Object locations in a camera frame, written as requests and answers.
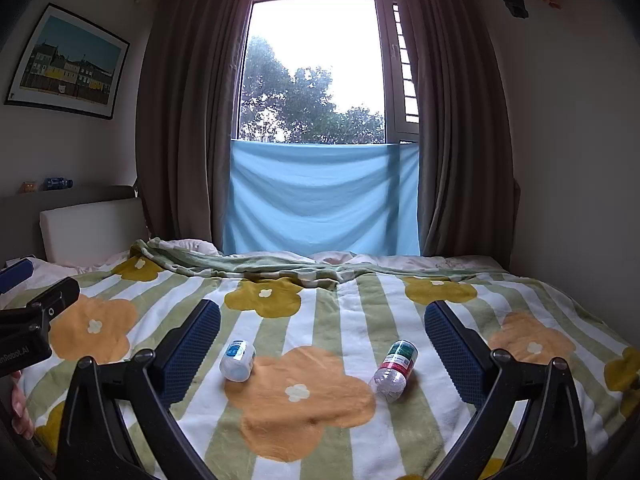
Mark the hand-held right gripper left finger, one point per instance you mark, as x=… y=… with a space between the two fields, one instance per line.
x=192 y=347

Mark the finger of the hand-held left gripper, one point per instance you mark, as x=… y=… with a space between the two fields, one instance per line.
x=15 y=275
x=47 y=300

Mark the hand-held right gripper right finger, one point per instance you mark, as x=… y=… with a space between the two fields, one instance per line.
x=452 y=350

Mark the white bottle blue label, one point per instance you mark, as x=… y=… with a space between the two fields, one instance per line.
x=238 y=361

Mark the clear bottle red green label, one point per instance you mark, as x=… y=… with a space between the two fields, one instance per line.
x=394 y=372

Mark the person's left hand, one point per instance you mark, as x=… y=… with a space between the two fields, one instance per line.
x=21 y=405

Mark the grey headboard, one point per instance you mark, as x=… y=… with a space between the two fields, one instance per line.
x=20 y=205

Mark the white headboard cushion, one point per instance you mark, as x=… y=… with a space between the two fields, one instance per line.
x=90 y=230

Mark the small orange figurine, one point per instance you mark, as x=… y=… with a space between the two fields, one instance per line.
x=28 y=187

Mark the floral striped blanket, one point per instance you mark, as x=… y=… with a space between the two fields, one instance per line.
x=310 y=400

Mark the light blue cloth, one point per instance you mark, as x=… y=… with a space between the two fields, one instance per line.
x=322 y=200

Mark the framed town picture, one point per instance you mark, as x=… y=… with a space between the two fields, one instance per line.
x=67 y=62

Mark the brown curtain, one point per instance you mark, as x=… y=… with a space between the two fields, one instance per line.
x=460 y=125
x=190 y=125

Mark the window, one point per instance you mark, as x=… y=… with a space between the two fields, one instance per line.
x=320 y=70

